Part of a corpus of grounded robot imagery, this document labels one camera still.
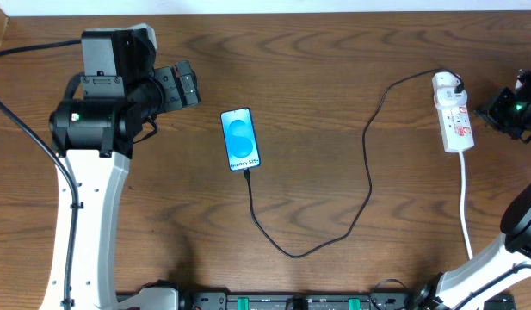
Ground white power strip cord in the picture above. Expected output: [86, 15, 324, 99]
[457, 150, 474, 261]

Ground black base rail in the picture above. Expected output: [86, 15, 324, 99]
[180, 292, 411, 310]

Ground white power strip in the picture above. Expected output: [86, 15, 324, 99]
[436, 104, 474, 153]

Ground blue Galaxy smartphone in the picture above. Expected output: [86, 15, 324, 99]
[220, 108, 261, 171]

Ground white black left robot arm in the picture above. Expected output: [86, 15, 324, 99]
[41, 23, 201, 309]

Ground white USB charger plug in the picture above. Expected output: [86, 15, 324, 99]
[432, 71, 468, 110]

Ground black USB charging cable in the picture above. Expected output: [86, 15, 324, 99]
[243, 67, 466, 259]

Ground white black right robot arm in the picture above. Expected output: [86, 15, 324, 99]
[408, 83, 531, 309]

